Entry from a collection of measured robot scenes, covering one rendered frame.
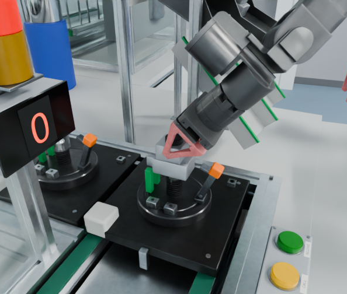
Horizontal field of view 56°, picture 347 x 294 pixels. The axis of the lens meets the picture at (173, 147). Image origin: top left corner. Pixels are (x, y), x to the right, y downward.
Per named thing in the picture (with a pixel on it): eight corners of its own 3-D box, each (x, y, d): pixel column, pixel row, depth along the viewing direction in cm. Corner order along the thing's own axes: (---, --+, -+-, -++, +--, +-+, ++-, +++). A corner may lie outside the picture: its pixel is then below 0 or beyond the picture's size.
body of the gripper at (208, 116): (174, 121, 48) (208, 89, 43) (198, 97, 56) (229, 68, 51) (205, 153, 48) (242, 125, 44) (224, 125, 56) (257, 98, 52)
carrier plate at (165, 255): (249, 187, 69) (250, 179, 68) (215, 278, 50) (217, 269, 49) (146, 162, 77) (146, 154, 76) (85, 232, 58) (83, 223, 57)
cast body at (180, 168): (194, 168, 60) (196, 134, 56) (186, 181, 56) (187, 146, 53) (153, 157, 62) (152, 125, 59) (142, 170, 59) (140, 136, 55)
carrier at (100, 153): (141, 160, 78) (138, 112, 71) (78, 230, 59) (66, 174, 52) (59, 140, 86) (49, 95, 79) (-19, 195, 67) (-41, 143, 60)
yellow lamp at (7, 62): (43, 73, 38) (33, 28, 35) (9, 88, 34) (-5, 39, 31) (10, 67, 39) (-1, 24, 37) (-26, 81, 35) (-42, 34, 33)
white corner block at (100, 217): (121, 223, 60) (118, 206, 58) (107, 240, 57) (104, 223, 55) (99, 216, 62) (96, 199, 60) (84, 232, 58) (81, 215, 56)
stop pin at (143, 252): (150, 265, 55) (149, 248, 53) (146, 270, 55) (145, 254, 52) (142, 262, 56) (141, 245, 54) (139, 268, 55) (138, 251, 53)
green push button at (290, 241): (302, 242, 56) (304, 234, 55) (299, 260, 53) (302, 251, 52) (278, 235, 58) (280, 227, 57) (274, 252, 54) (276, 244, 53)
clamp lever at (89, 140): (90, 163, 69) (97, 136, 64) (84, 168, 67) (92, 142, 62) (76, 154, 69) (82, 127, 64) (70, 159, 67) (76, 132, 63)
